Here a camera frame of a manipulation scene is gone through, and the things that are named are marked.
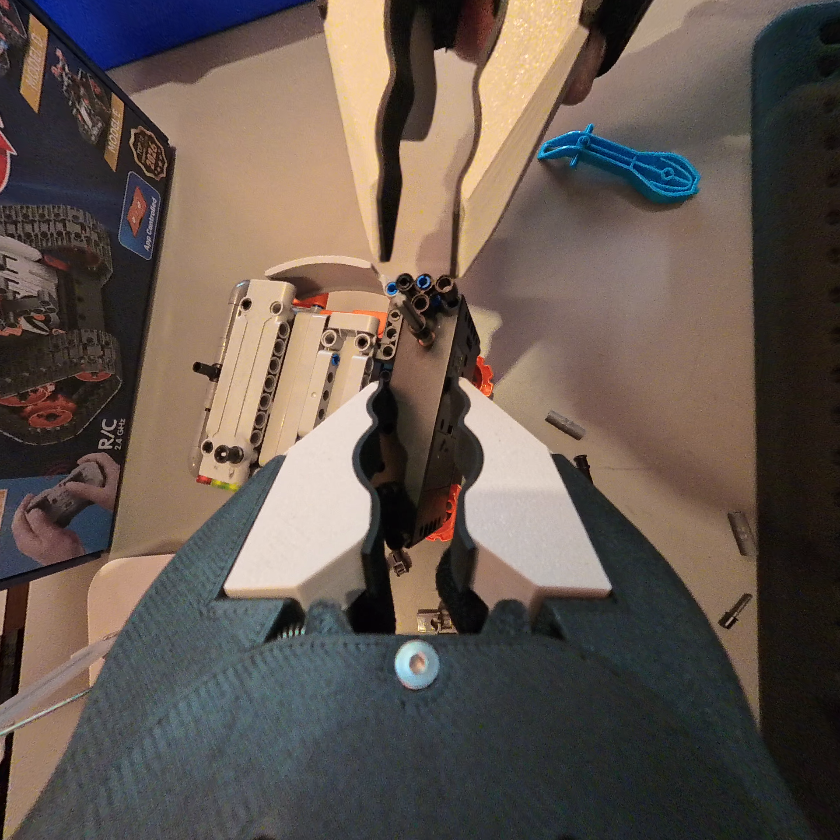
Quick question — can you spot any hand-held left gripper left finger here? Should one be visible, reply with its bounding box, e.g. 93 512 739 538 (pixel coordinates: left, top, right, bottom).
222 382 391 618

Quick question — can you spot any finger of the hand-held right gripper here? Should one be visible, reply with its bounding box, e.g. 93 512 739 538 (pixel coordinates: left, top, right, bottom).
453 0 593 278
323 0 403 262

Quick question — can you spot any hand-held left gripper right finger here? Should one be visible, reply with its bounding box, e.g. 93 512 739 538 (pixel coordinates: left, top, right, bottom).
453 378 613 618

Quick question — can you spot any building block robot vehicle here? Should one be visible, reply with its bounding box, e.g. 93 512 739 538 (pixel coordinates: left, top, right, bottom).
185 256 494 578

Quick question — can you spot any person's right hand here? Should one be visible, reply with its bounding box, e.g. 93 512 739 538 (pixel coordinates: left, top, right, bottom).
563 33 608 107

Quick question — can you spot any blue brick separator tool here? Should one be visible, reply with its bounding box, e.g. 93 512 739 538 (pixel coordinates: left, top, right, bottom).
537 123 700 207

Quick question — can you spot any blue plastic storage bin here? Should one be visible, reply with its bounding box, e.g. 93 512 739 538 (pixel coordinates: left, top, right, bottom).
39 0 326 72

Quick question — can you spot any dark perforated pad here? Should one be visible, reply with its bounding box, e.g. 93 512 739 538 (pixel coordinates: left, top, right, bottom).
750 10 840 840

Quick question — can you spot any white articulated stand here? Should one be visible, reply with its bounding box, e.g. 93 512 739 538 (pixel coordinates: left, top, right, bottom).
0 635 129 739

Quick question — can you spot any printed robot kit box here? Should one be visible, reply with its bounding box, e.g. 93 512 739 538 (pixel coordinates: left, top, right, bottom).
0 0 177 585

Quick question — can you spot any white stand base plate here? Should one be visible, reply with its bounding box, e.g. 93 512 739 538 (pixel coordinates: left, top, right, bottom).
85 554 181 657

